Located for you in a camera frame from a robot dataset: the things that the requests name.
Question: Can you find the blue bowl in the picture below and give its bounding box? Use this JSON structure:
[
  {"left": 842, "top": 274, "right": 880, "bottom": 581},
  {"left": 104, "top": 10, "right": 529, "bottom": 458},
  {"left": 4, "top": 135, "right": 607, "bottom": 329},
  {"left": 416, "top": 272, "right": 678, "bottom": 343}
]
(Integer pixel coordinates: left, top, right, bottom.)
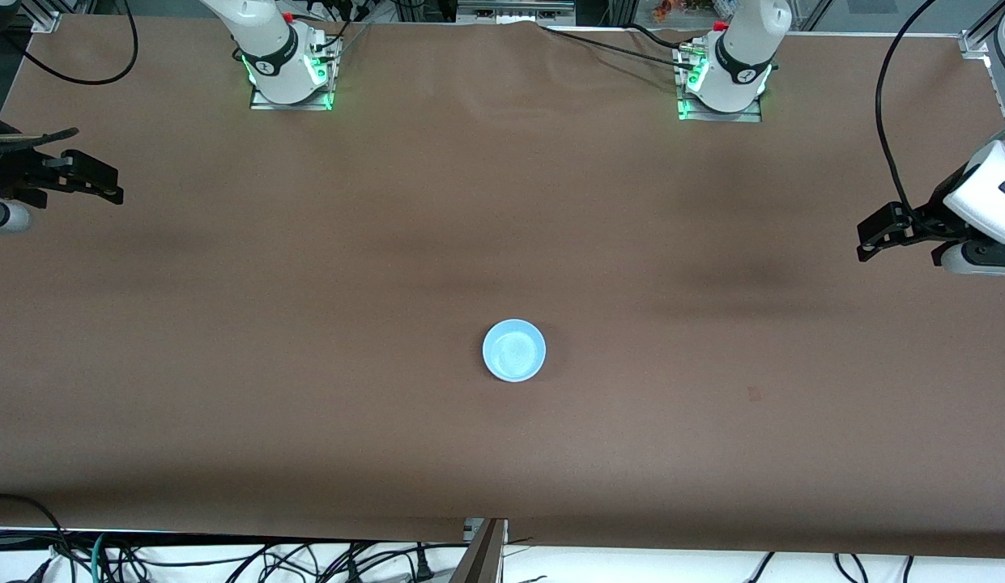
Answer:
[{"left": 482, "top": 319, "right": 547, "bottom": 383}]

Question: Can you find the grey metal control box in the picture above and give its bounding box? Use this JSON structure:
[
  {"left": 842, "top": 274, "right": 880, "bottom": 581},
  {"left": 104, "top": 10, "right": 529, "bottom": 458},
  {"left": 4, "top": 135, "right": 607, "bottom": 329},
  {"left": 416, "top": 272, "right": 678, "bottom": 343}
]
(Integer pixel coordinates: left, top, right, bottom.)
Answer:
[{"left": 458, "top": 0, "right": 576, "bottom": 25}]

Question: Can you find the brown table cover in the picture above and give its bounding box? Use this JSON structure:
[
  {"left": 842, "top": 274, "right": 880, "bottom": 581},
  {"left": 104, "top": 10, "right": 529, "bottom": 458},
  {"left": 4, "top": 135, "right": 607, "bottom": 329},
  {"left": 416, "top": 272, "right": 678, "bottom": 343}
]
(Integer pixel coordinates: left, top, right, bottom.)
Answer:
[{"left": 0, "top": 15, "right": 1005, "bottom": 560}]

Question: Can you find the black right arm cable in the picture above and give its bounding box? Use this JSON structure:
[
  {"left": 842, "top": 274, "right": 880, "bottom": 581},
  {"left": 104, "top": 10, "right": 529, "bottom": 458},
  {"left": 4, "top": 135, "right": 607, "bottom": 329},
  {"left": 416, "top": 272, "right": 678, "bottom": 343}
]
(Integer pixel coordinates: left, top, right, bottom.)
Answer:
[{"left": 20, "top": 0, "right": 138, "bottom": 85}]

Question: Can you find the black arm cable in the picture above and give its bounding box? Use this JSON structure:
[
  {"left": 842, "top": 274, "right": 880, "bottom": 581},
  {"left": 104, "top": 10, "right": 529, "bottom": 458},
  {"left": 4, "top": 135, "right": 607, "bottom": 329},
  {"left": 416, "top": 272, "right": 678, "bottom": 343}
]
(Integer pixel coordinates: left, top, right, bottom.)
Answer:
[
  {"left": 875, "top": 0, "right": 940, "bottom": 236},
  {"left": 20, "top": 0, "right": 138, "bottom": 85}
]

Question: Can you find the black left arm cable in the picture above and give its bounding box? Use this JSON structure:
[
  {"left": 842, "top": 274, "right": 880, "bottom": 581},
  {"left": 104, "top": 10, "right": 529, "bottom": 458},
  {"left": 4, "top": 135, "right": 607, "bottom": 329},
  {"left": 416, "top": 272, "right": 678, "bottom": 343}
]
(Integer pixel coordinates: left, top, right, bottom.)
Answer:
[{"left": 875, "top": 0, "right": 940, "bottom": 236}]

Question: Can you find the aluminium frame corner profile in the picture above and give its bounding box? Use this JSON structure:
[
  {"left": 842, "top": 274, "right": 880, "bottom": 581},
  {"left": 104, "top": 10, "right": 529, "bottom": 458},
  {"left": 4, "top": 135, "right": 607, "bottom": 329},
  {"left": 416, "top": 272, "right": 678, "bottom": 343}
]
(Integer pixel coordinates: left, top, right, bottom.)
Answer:
[
  {"left": 16, "top": 0, "right": 62, "bottom": 33},
  {"left": 960, "top": 0, "right": 1005, "bottom": 59}
]

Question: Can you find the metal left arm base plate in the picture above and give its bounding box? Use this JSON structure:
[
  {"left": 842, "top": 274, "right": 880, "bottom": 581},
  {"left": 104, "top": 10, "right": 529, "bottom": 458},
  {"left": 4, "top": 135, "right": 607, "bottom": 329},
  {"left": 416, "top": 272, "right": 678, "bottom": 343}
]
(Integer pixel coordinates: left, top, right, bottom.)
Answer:
[{"left": 676, "top": 45, "right": 764, "bottom": 124}]

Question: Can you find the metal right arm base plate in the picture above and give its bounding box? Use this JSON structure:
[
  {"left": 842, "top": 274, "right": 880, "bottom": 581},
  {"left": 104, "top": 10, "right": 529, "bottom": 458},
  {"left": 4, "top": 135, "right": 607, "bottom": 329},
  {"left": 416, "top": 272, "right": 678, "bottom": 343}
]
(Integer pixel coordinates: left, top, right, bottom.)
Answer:
[{"left": 249, "top": 36, "right": 334, "bottom": 111}]

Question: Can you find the black right base cable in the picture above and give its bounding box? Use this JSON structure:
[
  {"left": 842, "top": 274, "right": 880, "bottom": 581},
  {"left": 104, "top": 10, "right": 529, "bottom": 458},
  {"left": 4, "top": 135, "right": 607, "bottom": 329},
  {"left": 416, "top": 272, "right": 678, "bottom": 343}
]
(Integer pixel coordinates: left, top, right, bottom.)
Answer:
[{"left": 292, "top": 0, "right": 369, "bottom": 62}]

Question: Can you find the black base cable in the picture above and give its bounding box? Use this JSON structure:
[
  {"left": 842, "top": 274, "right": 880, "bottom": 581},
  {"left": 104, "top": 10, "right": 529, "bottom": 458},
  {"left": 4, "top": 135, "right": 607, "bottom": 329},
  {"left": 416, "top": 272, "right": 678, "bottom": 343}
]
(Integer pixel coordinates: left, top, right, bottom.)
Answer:
[
  {"left": 539, "top": 23, "right": 705, "bottom": 70},
  {"left": 292, "top": 0, "right": 369, "bottom": 62}
]

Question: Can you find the black left base cable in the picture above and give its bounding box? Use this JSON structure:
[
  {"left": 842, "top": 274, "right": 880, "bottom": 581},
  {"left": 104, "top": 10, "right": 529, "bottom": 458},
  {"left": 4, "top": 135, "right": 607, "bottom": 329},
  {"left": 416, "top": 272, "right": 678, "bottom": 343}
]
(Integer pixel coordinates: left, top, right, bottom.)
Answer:
[{"left": 539, "top": 23, "right": 705, "bottom": 70}]

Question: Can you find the black looped floor cable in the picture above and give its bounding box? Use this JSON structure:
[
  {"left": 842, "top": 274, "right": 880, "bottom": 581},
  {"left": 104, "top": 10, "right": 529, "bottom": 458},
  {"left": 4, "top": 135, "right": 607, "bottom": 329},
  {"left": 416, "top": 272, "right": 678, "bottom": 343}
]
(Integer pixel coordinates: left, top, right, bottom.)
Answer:
[{"left": 0, "top": 492, "right": 70, "bottom": 583}]

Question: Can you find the aluminium table frame post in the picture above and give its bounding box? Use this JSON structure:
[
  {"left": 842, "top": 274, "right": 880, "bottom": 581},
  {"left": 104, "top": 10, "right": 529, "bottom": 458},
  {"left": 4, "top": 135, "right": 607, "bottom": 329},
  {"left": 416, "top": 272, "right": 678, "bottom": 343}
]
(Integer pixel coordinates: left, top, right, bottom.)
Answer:
[{"left": 449, "top": 518, "right": 509, "bottom": 583}]

